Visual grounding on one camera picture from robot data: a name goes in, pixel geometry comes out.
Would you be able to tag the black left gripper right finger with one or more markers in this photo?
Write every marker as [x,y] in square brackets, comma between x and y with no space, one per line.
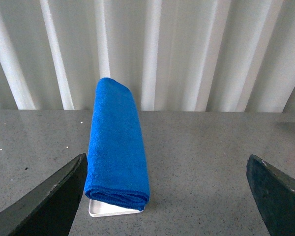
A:
[274,194]

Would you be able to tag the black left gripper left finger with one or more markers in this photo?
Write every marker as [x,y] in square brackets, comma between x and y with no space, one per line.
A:
[50,208]

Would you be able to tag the blue microfiber cloth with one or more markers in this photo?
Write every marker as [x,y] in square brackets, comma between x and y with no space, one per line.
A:
[117,164]

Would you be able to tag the white towel rack with wooden bars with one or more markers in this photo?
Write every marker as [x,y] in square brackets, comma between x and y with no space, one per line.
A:
[101,209]

